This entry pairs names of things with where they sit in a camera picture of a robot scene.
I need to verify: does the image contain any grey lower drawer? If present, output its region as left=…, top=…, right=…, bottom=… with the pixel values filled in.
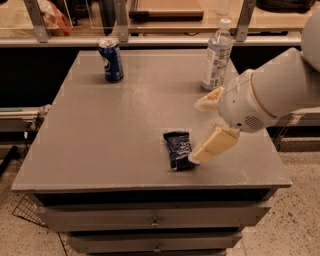
left=68, top=232, right=242, bottom=254

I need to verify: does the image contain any blue rxbar blueberry wrapper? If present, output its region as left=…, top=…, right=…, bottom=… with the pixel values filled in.
left=163, top=131, right=196, bottom=171

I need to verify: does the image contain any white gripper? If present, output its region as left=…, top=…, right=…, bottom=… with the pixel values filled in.
left=188, top=69, right=278, bottom=165

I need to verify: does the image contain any grey top drawer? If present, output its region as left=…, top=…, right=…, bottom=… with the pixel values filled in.
left=36, top=201, right=270, bottom=232

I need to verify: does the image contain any grey drawer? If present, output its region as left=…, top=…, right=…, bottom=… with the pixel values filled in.
left=68, top=232, right=242, bottom=254
left=36, top=201, right=270, bottom=232

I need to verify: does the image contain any clear plastic water bottle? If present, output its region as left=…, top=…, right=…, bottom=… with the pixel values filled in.
left=201, top=18, right=233, bottom=91

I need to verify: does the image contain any blue pepsi can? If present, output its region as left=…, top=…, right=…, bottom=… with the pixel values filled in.
left=98, top=40, right=124, bottom=82

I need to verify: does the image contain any black wire rack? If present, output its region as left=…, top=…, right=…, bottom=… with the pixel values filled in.
left=12, top=195, right=45, bottom=227

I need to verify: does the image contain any orange snack bag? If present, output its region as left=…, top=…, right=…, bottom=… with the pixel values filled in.
left=37, top=0, right=72, bottom=36

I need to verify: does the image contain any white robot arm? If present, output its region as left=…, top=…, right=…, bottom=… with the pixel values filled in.
left=188, top=9, right=320, bottom=164

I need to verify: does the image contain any wooden framed board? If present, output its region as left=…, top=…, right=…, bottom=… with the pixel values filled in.
left=129, top=0, right=204, bottom=20

